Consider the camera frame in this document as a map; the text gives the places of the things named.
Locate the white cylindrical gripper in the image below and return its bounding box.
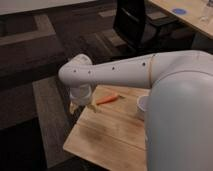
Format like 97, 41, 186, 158
69, 84, 97, 115

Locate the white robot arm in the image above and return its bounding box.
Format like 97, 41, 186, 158
58, 50, 213, 171

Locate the orange carrot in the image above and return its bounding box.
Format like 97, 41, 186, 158
96, 95, 124, 105

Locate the white paper cup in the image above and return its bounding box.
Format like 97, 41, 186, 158
136, 96, 148, 120

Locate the black office chair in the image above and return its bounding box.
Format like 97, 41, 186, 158
113, 0, 182, 52

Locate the blue round disc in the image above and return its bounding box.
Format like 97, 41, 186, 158
172, 8, 187, 15

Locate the light wooden background desk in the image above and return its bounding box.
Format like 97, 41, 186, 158
148, 0, 213, 39

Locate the clear drinking glass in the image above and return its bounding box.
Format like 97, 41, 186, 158
200, 0, 213, 22

